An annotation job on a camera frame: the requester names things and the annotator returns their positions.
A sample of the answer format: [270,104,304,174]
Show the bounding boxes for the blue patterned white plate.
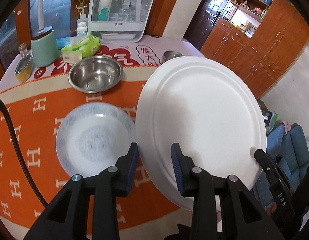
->
[55,102,136,177]

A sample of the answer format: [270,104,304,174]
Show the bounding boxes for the large white plate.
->
[136,56,267,210]

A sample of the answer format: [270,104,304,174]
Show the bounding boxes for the wide steel bowl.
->
[68,56,124,94]

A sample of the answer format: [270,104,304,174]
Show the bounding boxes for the pink steel bowl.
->
[162,50,184,63]

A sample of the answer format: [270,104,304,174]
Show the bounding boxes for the blue sofa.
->
[253,123,309,215]

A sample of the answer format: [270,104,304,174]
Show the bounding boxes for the orange H pattern cloth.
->
[0,66,191,239]

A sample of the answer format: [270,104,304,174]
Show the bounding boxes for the mint green canister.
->
[31,26,60,68]

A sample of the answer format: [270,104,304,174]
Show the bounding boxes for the small glass jar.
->
[18,43,28,57]

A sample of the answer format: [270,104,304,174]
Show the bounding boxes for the green tissue pack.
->
[61,35,101,64]

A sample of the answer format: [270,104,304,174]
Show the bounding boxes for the red white table mat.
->
[31,43,162,80]

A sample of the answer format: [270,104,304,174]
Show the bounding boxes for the white pill bottle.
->
[76,21,88,37]

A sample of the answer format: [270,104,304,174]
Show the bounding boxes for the white squeeze bottle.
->
[77,7,88,24]

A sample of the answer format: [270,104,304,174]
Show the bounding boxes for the white storage box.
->
[87,0,154,43]

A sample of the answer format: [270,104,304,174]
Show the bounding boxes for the black cable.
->
[0,94,49,208]

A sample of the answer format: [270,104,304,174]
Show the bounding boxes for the wooden wall cabinet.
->
[200,0,309,99]

